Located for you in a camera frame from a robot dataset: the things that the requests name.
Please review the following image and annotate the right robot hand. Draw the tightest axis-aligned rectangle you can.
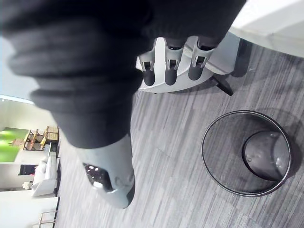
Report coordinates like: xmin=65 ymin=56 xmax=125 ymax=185
xmin=0 ymin=0 xmax=247 ymax=209

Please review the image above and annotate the black mesh waste bin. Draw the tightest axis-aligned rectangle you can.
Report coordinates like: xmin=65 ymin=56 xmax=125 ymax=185
xmin=201 ymin=110 xmax=293 ymax=198

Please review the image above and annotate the white tea table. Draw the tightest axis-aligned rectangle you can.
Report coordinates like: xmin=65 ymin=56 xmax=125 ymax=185
xmin=228 ymin=0 xmax=304 ymax=58

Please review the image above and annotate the light grey sofa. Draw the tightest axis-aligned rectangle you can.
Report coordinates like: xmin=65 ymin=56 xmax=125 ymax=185
xmin=31 ymin=142 xmax=60 ymax=198

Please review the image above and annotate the wooden shelf with yellow frame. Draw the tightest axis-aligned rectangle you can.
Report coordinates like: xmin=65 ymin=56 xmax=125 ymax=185
xmin=22 ymin=126 xmax=59 ymax=151

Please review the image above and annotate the metal frame side table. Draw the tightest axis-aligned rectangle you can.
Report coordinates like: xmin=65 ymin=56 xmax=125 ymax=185
xmin=38 ymin=209 xmax=58 ymax=228

